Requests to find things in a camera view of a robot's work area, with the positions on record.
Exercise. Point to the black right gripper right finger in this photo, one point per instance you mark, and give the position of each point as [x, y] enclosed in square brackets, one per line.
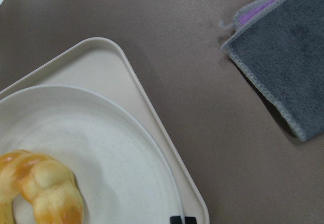
[190, 220]

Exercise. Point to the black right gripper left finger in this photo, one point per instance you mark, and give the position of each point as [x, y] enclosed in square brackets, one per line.
[176, 220]

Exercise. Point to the white round plate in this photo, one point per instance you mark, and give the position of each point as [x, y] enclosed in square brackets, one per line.
[120, 170]

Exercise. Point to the glazed twisted donut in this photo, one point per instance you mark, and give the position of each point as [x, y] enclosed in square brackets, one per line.
[45, 183]

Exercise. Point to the cream rabbit tray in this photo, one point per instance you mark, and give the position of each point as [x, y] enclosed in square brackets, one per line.
[100, 66]

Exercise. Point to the grey folded cloth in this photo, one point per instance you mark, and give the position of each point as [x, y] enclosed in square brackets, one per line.
[278, 45]

